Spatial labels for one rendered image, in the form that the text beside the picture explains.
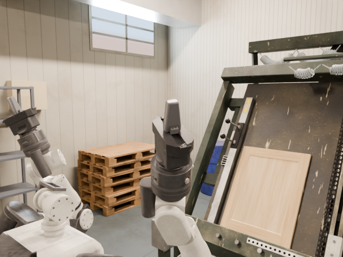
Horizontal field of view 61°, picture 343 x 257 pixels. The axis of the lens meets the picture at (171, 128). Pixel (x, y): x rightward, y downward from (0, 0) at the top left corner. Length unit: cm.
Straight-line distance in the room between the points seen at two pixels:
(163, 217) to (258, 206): 134
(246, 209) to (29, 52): 362
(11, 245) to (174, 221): 41
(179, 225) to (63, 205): 30
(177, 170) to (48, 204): 35
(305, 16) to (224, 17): 141
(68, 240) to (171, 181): 35
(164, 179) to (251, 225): 137
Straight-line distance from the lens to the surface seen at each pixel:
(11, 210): 101
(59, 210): 80
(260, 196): 195
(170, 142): 54
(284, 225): 187
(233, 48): 550
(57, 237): 85
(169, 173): 59
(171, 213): 64
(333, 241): 175
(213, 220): 201
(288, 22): 518
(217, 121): 231
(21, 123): 111
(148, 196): 66
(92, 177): 454
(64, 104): 479
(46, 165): 108
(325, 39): 266
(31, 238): 87
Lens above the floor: 173
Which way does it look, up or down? 7 degrees down
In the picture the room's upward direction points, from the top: straight up
